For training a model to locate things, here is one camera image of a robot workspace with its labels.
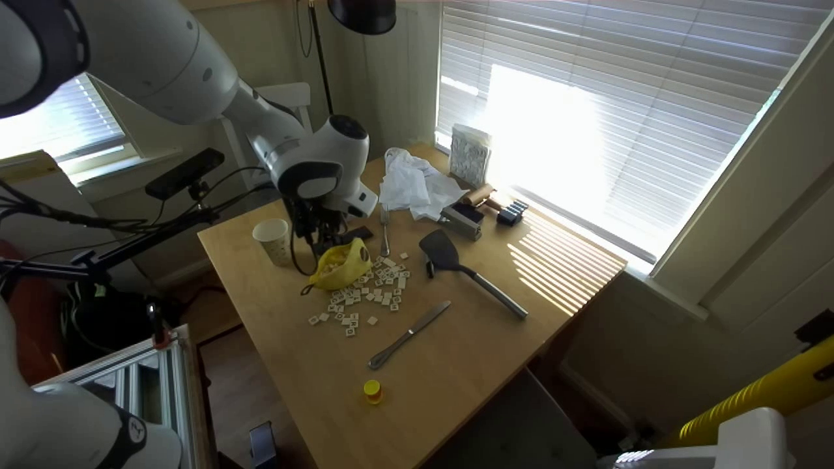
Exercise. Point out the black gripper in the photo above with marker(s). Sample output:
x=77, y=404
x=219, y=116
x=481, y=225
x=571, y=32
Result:
x=306, y=189

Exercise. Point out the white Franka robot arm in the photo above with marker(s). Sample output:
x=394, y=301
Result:
x=158, y=55

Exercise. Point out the yellow banana purse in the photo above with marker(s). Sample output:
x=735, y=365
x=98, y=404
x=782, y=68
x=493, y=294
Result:
x=339, y=267

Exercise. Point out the white paper cup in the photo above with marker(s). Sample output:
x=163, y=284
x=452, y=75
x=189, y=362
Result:
x=275, y=237

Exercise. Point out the black flat card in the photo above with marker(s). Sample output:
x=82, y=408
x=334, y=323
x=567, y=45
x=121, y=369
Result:
x=358, y=232

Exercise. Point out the crumpled white plastic bag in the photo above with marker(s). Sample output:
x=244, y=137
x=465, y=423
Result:
x=416, y=185

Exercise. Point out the pile of white letter tiles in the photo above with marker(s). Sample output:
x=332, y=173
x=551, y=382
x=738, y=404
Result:
x=364, y=302

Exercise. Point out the black spatula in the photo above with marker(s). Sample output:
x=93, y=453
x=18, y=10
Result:
x=444, y=255

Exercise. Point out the grey stapler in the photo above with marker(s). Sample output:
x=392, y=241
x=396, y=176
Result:
x=460, y=223

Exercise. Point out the silver table knife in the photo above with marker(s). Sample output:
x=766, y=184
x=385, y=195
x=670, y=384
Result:
x=416, y=329

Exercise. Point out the black ceiling lamp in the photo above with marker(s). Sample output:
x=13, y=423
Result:
x=366, y=17

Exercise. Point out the small black blue device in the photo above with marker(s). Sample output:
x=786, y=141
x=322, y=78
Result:
x=512, y=215

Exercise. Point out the small yellow bottle cap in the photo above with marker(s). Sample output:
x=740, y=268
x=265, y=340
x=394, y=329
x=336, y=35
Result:
x=374, y=388

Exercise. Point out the white window blinds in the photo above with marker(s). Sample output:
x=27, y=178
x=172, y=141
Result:
x=616, y=113

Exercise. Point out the brown wooden handle tool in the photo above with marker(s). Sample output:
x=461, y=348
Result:
x=482, y=199

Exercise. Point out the yellow black barrier post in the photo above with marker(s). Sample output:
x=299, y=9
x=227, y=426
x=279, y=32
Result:
x=787, y=388

